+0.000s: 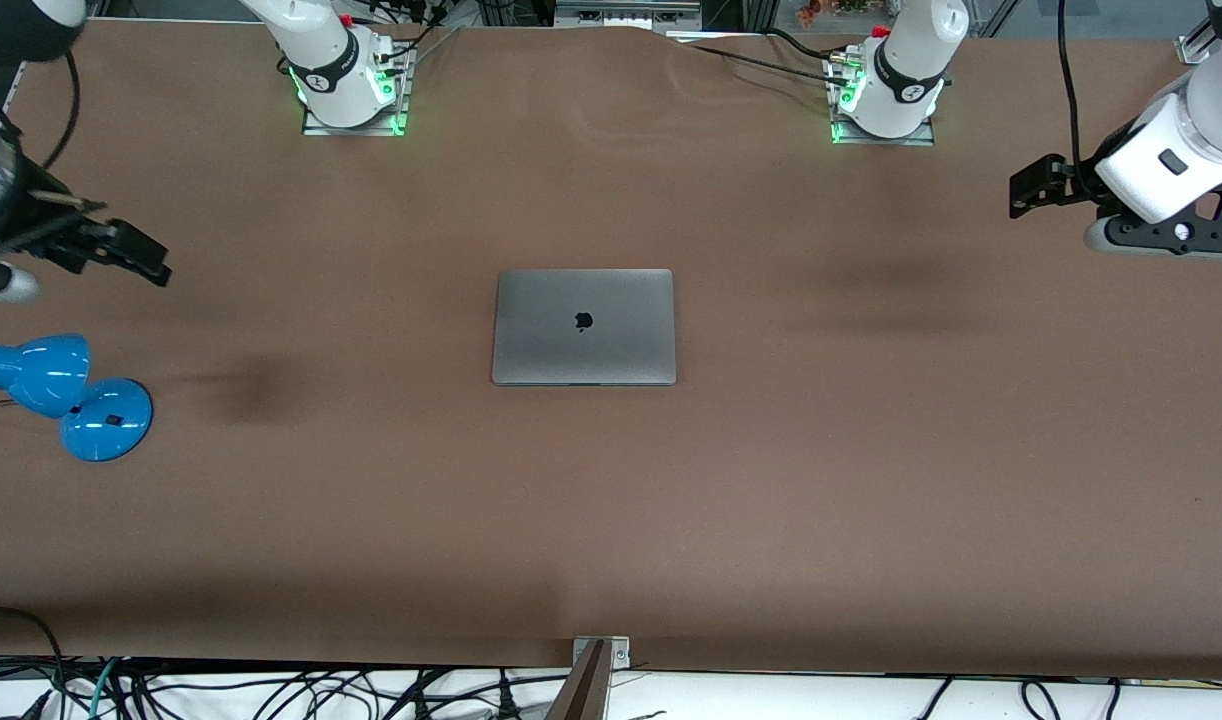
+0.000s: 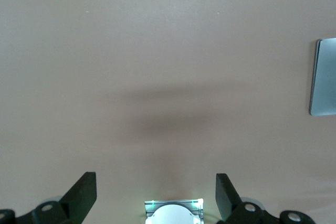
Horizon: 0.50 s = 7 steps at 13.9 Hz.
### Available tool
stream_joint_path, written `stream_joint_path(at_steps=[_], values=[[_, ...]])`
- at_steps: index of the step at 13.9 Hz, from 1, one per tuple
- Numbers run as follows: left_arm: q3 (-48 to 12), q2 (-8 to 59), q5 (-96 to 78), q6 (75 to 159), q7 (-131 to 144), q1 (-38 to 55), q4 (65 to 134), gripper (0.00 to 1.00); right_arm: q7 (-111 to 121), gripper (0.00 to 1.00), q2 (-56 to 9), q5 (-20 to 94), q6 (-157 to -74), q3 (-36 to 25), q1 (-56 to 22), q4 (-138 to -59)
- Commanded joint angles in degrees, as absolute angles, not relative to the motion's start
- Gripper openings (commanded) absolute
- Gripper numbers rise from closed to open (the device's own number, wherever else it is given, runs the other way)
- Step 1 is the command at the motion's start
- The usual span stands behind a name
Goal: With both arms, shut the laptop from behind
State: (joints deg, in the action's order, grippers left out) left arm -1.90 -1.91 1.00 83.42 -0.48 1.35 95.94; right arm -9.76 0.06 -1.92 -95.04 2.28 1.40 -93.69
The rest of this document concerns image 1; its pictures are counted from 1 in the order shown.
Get grey laptop computer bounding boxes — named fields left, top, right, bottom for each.
left=491, top=268, right=678, bottom=387

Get blue desk lamp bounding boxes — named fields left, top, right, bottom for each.
left=0, top=333, right=155, bottom=464

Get colourful small figurines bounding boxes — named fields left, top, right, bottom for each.
left=796, top=0, right=872, bottom=26

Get grey power strip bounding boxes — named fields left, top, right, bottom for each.
left=554, top=0, right=704, bottom=29

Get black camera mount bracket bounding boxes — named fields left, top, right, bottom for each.
left=1106, top=185, right=1222, bottom=257

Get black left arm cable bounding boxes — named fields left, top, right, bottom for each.
left=1056, top=0, right=1087, bottom=201

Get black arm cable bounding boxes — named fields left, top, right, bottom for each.
left=1056, top=0, right=1087, bottom=201
left=39, top=50, right=82, bottom=171

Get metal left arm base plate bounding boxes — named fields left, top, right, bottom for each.
left=829, top=55, right=937, bottom=147

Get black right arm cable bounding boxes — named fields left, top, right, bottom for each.
left=39, top=50, right=82, bottom=171

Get short black base cable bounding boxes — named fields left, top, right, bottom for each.
left=766, top=28, right=840, bottom=65

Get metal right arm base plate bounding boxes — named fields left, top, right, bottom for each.
left=301, top=40, right=412, bottom=137

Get long black base cable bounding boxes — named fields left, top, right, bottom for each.
left=686, top=42, right=852, bottom=89

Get black base cable bundle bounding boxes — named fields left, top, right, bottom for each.
left=376, top=0, right=462, bottom=71

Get black looped cable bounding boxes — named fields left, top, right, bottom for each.
left=0, top=606, right=67, bottom=720

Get teal cable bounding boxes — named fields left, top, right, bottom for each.
left=89, top=657, right=122, bottom=720

